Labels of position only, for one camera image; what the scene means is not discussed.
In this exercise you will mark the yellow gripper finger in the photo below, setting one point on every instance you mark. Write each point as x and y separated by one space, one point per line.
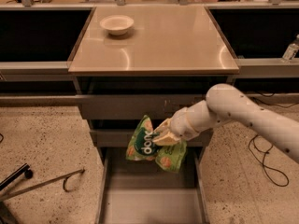
165 139
163 127

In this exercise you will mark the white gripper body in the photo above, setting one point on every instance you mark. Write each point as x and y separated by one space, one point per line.
179 124

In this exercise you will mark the green rice chip bag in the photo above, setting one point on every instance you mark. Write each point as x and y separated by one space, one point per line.
142 148

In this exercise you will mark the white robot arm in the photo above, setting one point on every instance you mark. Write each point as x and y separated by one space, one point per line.
224 103

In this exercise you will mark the top grey drawer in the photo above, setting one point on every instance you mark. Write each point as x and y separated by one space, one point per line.
134 106

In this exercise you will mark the middle grey drawer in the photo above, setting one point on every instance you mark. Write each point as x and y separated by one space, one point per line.
121 138

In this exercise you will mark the bottom open grey drawer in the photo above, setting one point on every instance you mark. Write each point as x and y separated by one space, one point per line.
139 192

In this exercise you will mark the grey drawer cabinet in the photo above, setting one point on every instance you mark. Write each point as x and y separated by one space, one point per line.
169 50

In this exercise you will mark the white ceramic bowl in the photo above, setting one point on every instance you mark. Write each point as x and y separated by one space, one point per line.
117 24

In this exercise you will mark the clear plastic bottle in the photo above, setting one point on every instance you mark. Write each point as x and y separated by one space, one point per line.
291 50

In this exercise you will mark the black caster leg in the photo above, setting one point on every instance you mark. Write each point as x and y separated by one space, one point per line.
23 170

